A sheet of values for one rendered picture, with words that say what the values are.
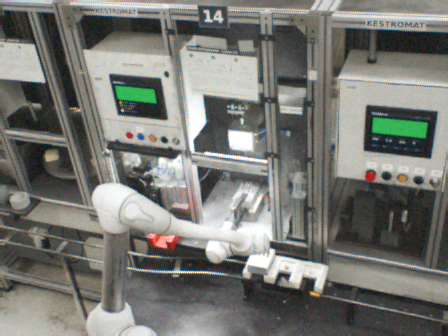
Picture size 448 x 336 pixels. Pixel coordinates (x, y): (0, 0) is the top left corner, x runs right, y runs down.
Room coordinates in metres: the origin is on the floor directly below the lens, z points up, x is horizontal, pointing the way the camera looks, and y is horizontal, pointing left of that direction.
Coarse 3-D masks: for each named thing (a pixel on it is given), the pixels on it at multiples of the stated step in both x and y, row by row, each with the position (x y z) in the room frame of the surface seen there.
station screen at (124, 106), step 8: (144, 88) 2.23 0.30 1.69; (152, 88) 2.22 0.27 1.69; (120, 104) 2.29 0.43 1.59; (128, 104) 2.27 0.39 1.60; (136, 104) 2.26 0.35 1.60; (144, 104) 2.24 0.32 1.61; (152, 104) 2.22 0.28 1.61; (120, 112) 2.29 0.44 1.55; (128, 112) 2.28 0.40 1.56; (136, 112) 2.26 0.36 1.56; (144, 112) 2.24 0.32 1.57; (152, 112) 2.23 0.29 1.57
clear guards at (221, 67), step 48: (192, 48) 2.17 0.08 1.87; (240, 48) 2.08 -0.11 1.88; (288, 48) 2.00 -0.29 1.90; (192, 96) 2.18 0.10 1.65; (240, 96) 2.09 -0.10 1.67; (288, 96) 2.01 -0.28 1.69; (192, 144) 2.19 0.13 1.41; (240, 144) 2.10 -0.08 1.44; (288, 144) 2.01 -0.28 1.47; (144, 192) 2.32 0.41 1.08; (288, 192) 2.01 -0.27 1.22; (288, 240) 2.01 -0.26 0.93
